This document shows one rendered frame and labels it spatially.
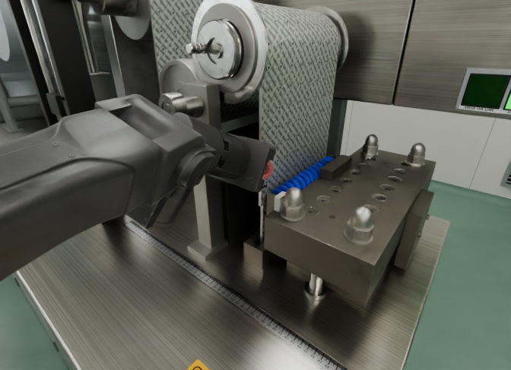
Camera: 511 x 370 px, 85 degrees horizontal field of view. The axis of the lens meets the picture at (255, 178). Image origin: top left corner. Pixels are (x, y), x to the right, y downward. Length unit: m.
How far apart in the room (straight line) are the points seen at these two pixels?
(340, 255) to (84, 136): 0.30
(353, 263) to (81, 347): 0.37
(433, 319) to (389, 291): 1.29
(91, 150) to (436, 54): 0.59
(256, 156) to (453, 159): 2.84
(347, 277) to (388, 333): 0.12
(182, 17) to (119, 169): 0.46
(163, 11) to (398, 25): 0.44
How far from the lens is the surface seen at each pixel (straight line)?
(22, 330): 1.92
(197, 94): 0.45
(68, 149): 0.19
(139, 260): 0.58
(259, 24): 0.40
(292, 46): 0.46
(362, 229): 0.38
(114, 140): 0.20
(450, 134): 3.07
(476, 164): 3.13
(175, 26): 0.61
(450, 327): 1.83
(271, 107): 0.43
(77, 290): 0.57
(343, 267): 0.39
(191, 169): 0.23
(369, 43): 0.68
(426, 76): 0.65
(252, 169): 0.36
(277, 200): 0.42
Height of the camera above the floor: 1.26
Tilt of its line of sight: 26 degrees down
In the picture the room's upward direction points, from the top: straight up
